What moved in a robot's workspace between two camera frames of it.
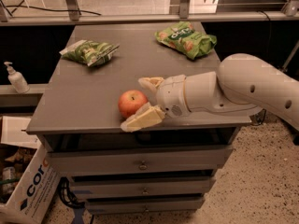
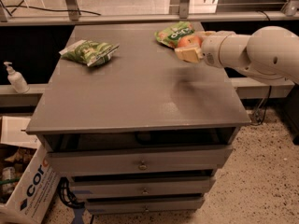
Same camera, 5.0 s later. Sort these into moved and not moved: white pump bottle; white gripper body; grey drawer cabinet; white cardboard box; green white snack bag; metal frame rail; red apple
Moved: white gripper body; red apple
Not moved: white pump bottle; green white snack bag; metal frame rail; white cardboard box; grey drawer cabinet
